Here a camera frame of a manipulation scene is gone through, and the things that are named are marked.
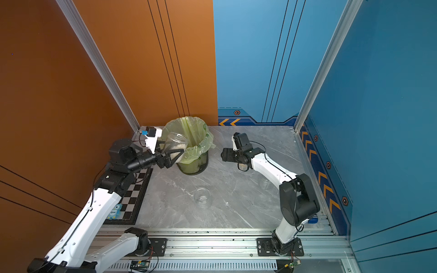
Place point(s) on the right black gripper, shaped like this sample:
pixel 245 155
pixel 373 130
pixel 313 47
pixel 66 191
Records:
pixel 227 152

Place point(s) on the black white checkerboard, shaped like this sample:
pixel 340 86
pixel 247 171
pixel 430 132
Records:
pixel 132 200

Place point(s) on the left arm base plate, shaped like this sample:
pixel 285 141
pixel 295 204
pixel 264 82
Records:
pixel 151 246

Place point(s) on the blue silver can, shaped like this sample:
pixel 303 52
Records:
pixel 313 220

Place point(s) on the aluminium front rail frame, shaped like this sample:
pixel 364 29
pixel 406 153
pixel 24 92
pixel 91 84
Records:
pixel 226 251

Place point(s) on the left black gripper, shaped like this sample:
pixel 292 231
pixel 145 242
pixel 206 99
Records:
pixel 165 161

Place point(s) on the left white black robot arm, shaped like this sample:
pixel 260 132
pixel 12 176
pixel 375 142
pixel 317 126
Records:
pixel 70 255

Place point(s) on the yellow-green plastic bin liner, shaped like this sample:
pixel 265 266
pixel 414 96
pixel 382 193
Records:
pixel 196 131

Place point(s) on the blue owl figurine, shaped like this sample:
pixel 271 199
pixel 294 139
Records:
pixel 115 212

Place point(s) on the left aluminium corner post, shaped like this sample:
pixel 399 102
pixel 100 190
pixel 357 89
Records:
pixel 80 29

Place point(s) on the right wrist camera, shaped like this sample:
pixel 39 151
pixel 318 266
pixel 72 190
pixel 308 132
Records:
pixel 234 142

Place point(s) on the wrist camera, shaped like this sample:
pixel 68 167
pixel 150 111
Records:
pixel 149 136
pixel 234 142

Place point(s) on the right aluminium corner post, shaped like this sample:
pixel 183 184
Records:
pixel 344 24

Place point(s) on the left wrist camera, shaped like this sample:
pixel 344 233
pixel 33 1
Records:
pixel 149 136

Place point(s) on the green circuit board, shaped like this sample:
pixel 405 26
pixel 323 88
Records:
pixel 139 266
pixel 291 265

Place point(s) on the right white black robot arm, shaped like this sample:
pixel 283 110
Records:
pixel 297 197

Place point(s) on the right green circuit board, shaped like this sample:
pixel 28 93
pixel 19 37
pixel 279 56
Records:
pixel 291 265

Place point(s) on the aluminium corner post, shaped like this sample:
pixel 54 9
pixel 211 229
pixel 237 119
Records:
pixel 80 29
pixel 344 24

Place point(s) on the left green circuit board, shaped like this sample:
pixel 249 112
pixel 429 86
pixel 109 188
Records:
pixel 139 266

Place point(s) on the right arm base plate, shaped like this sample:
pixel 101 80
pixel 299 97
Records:
pixel 266 246

